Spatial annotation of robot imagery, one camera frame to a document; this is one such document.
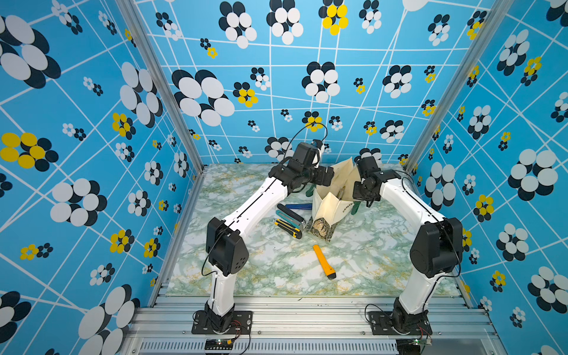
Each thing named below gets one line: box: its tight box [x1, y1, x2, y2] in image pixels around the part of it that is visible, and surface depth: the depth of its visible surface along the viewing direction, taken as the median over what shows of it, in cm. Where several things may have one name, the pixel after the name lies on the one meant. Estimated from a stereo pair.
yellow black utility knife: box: [274, 218, 303, 240], surface depth 98 cm
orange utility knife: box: [312, 244, 337, 281], surface depth 88 cm
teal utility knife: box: [275, 210, 302, 229], surface depth 101 cm
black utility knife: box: [276, 203, 304, 222], surface depth 104 cm
